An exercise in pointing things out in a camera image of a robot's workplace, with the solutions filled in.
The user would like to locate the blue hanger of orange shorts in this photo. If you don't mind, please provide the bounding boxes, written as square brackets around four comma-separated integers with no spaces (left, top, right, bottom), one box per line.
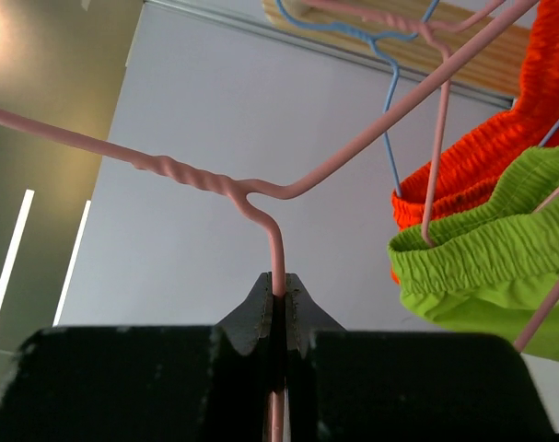
[274,0,559,199]

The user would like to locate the wooden clothes rack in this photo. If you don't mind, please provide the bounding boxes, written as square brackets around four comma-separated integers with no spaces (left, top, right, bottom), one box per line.
[262,1,530,97]

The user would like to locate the pink hanger of black shorts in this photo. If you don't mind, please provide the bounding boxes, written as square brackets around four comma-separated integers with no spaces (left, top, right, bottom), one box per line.
[0,0,538,442]

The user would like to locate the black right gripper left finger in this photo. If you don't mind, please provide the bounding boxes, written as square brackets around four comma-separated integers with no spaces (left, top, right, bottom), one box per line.
[0,273,284,441]

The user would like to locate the pink hanger of green shorts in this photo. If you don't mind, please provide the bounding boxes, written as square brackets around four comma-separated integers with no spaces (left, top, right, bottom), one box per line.
[301,0,559,354]

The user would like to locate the lime green shorts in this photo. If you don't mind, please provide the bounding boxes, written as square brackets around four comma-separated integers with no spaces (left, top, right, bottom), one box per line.
[388,146,559,342]

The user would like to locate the orange shorts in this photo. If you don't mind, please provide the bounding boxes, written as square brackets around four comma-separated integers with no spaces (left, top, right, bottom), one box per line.
[390,0,559,285]

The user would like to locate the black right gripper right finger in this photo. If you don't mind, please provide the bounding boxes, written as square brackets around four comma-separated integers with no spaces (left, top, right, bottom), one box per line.
[285,274,555,441]

